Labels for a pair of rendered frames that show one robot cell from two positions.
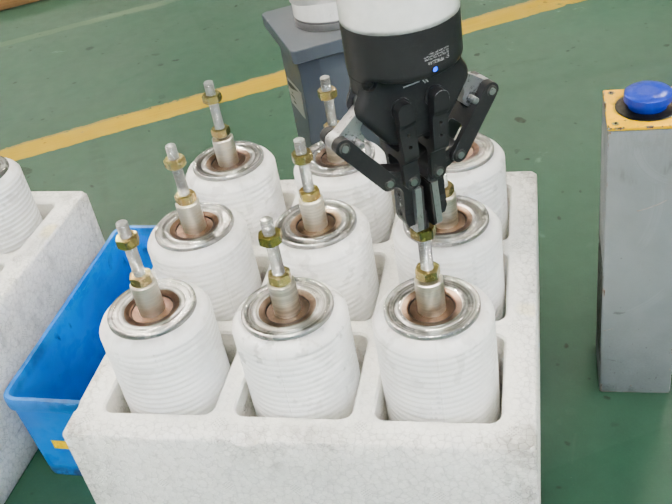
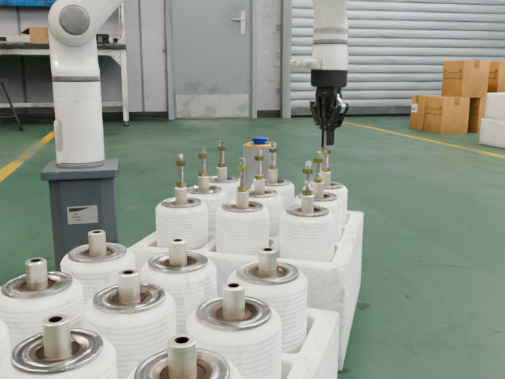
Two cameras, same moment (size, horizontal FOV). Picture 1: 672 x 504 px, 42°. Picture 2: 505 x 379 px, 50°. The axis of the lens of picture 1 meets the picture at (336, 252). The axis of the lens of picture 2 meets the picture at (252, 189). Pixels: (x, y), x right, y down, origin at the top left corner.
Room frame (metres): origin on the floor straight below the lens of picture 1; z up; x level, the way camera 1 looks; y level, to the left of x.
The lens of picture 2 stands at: (0.70, 1.07, 0.48)
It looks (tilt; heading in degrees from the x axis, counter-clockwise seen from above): 12 degrees down; 269
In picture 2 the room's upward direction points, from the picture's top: straight up
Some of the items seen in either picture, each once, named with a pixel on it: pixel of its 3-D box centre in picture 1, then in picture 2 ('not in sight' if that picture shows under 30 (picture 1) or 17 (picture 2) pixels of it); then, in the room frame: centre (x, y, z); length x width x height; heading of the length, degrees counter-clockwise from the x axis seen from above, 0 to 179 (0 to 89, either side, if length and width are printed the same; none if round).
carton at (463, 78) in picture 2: not in sight; (464, 78); (-1.19, -3.60, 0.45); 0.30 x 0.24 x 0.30; 103
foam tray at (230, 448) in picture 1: (342, 353); (258, 269); (0.67, 0.01, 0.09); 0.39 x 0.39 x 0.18; 73
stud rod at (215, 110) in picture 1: (216, 115); (180, 174); (0.82, 0.09, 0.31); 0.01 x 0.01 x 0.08
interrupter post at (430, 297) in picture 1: (430, 294); (325, 179); (0.52, -0.07, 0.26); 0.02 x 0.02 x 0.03
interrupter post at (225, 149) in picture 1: (225, 150); (181, 195); (0.82, 0.09, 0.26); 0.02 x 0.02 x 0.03
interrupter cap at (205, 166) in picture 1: (228, 161); (181, 203); (0.82, 0.09, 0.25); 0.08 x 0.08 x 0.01
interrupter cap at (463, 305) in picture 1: (431, 307); (325, 185); (0.52, -0.07, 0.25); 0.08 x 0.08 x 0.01
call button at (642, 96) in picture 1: (647, 100); (259, 141); (0.66, -0.29, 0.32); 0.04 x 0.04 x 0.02
